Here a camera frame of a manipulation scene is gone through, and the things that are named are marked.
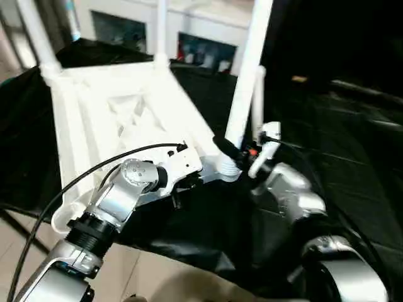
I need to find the white plastic table leg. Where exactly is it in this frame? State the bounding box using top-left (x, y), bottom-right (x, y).
top-left (216, 0), bottom-right (275, 184)
top-left (251, 65), bottom-right (268, 146)
top-left (153, 0), bottom-right (171, 67)
top-left (16, 0), bottom-right (63, 83)

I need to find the white plastic table top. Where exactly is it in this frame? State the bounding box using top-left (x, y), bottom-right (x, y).
top-left (40, 60), bottom-right (244, 234)

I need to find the black work mat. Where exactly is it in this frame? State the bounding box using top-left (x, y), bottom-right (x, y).
top-left (0, 37), bottom-right (403, 299)

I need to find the dark long rod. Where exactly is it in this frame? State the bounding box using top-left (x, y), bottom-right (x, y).
top-left (328, 79), bottom-right (403, 99)

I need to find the white glass door cabinet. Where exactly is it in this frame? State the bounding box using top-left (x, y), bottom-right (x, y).
top-left (74, 0), bottom-right (254, 76)

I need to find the white blue patterned roll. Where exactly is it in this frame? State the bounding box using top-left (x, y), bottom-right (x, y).
top-left (64, 0), bottom-right (82, 42)

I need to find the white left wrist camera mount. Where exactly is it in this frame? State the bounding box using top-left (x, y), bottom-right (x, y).
top-left (156, 142), bottom-right (203, 203)

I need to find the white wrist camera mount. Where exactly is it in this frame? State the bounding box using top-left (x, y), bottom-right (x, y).
top-left (247, 121), bottom-right (282, 179)
top-left (156, 142), bottom-right (203, 203)

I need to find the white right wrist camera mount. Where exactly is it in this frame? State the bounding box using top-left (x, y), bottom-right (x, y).
top-left (247, 121), bottom-right (282, 179)

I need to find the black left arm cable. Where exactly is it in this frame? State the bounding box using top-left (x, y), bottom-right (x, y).
top-left (5, 142), bottom-right (189, 302)

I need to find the black metal table frame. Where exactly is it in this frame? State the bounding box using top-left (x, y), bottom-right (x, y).
top-left (0, 206), bottom-right (52, 253)

